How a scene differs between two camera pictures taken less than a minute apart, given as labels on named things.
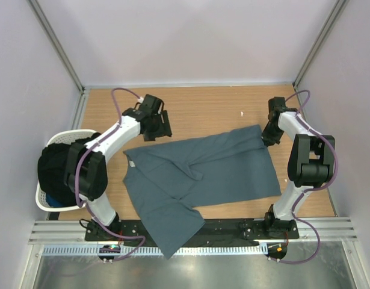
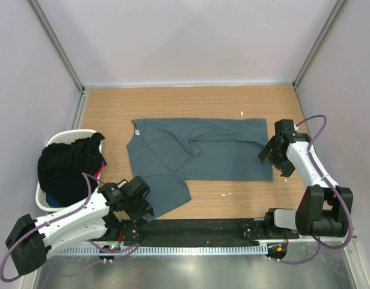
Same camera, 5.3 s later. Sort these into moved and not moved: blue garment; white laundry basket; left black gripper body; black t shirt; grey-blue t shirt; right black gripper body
Moved: grey-blue t shirt; left black gripper body; right black gripper body
Not moved: black t shirt; white laundry basket; blue garment
